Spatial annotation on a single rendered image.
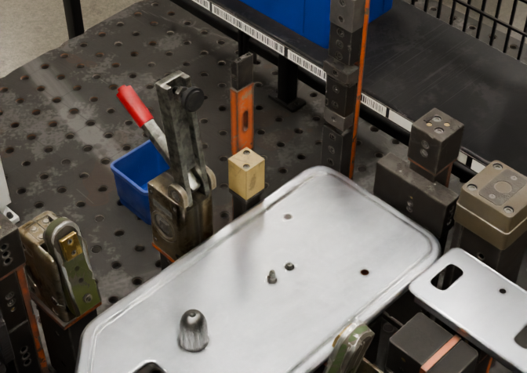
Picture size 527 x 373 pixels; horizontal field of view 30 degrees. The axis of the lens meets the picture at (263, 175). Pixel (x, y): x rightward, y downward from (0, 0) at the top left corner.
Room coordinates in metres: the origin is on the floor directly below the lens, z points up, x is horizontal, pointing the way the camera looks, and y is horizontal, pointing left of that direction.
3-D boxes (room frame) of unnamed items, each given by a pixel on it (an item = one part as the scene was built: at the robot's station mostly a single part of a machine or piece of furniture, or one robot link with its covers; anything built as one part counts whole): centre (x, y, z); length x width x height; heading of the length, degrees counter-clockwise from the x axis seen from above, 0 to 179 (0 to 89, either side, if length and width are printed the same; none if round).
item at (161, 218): (0.88, 0.11, 0.88); 0.07 x 0.06 x 0.35; 45
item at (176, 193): (0.85, 0.10, 1.06); 0.03 x 0.01 x 0.03; 45
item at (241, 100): (0.94, 0.03, 0.95); 0.03 x 0.01 x 0.50; 135
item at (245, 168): (0.91, 0.02, 0.88); 0.04 x 0.04 x 0.36; 45
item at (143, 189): (1.19, 0.19, 0.74); 0.11 x 0.10 x 0.09; 135
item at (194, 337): (0.67, 0.08, 1.02); 0.03 x 0.03 x 0.07
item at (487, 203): (0.87, -0.30, 0.88); 0.08 x 0.08 x 0.36; 45
